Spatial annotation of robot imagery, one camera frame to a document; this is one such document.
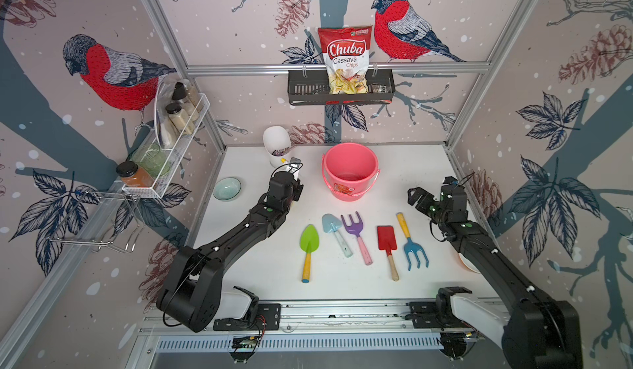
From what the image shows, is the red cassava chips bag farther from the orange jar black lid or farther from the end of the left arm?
the orange jar black lid

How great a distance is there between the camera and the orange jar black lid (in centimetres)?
60

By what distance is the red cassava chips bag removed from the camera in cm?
81
